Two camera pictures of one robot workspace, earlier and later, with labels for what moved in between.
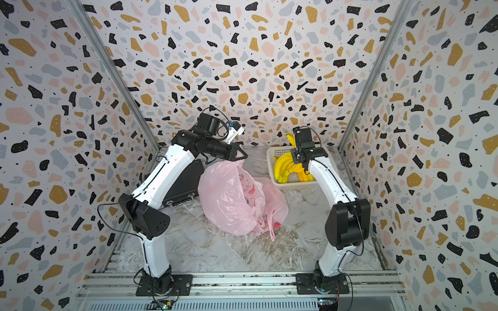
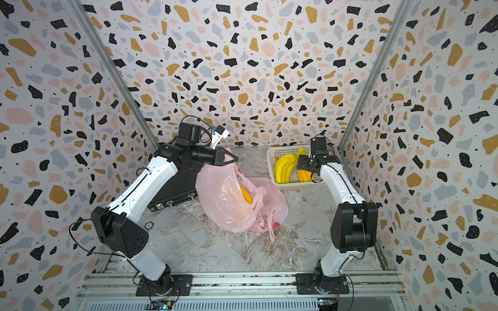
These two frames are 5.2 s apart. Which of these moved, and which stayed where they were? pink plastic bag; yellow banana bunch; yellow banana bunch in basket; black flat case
Moved: yellow banana bunch
Stayed: pink plastic bag; black flat case; yellow banana bunch in basket
